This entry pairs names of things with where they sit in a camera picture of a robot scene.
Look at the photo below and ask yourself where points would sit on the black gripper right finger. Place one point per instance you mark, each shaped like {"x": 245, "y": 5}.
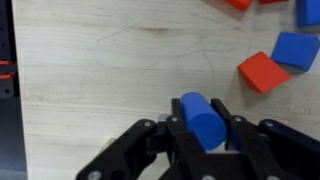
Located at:
{"x": 280, "y": 153}

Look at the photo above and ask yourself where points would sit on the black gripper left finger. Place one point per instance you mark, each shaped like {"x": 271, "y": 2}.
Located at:
{"x": 150, "y": 153}

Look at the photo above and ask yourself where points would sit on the blue cylinder block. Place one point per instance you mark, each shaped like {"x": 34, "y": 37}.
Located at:
{"x": 203, "y": 120}

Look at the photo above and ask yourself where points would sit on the red wedge block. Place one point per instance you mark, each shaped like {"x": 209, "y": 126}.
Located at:
{"x": 261, "y": 71}

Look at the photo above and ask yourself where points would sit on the blue cube block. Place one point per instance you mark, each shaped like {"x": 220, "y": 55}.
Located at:
{"x": 295, "y": 50}

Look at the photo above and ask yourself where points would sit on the blue wedge block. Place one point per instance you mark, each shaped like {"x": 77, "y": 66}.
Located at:
{"x": 308, "y": 13}

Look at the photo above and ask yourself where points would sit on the black orange clamp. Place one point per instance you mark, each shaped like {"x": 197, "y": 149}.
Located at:
{"x": 6, "y": 76}

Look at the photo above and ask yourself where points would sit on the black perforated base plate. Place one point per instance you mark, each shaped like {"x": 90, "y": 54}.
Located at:
{"x": 8, "y": 133}

